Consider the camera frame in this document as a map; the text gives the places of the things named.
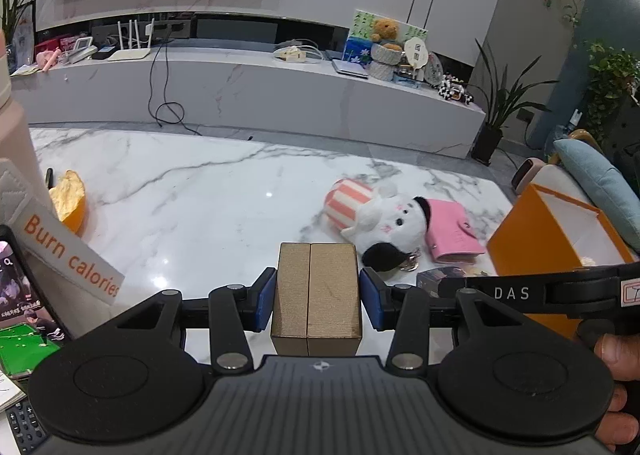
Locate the pink snap card wallet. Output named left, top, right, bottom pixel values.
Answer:
left=425, top=198, right=487, bottom=263

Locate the orange storage box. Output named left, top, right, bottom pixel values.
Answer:
left=486, top=182, right=640, bottom=341

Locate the floral painting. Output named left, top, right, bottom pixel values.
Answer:
left=342, top=9, right=428, bottom=67

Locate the black white checkered toy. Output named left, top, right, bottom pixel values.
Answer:
left=437, top=75, right=473, bottom=106

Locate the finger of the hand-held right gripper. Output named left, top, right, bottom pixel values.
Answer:
left=436, top=276, right=488, bottom=300

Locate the orange fruit peel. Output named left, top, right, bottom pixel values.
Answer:
left=48, top=169, right=87, bottom=236

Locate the white marble tv cabinet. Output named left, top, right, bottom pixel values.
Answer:
left=10, top=42, right=487, bottom=156

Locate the person's right hand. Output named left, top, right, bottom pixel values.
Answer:
left=592, top=332, right=640, bottom=453

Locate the dark figure print card box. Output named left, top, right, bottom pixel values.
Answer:
left=416, top=266, right=468, bottom=293

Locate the patterned plate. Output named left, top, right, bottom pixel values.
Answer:
left=424, top=55, right=445, bottom=86

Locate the white power strip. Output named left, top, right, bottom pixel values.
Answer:
left=273, top=39, right=326, bottom=63

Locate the white black plush dog keychain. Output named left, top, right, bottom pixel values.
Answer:
left=324, top=178, right=433, bottom=272

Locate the white router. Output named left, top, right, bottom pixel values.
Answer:
left=107, top=19, right=155, bottom=61

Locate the pink small appliance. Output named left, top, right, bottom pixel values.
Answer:
left=511, top=158, right=548, bottom=193

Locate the pink toy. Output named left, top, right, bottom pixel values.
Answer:
left=34, top=49, right=63, bottom=72

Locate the light blue cushion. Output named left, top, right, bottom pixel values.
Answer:
left=552, top=139, right=640, bottom=253

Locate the black smartphone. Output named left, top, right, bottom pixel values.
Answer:
left=0, top=225, right=71, bottom=381

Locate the bushy green plant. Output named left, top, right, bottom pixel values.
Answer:
left=582, top=40, right=640, bottom=141

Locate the brown cardboard box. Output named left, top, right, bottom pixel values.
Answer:
left=270, top=242, right=364, bottom=357

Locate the grey laptop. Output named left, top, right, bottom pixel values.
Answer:
left=331, top=58, right=370, bottom=78

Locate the brown teddy bear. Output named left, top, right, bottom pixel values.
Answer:
left=370, top=19, right=403, bottom=51

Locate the black cable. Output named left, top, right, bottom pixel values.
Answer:
left=148, top=25, right=251, bottom=141

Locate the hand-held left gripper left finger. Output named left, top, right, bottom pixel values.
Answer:
left=115, top=266, right=278, bottom=375

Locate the round paper fan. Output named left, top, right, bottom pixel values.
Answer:
left=402, top=35, right=431, bottom=68

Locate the black remote control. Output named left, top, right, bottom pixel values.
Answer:
left=5, top=400, right=48, bottom=453

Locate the potted long leaf plant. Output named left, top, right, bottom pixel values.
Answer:
left=467, top=38, right=558, bottom=166

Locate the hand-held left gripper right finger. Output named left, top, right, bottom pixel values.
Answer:
left=359, top=266, right=526, bottom=372

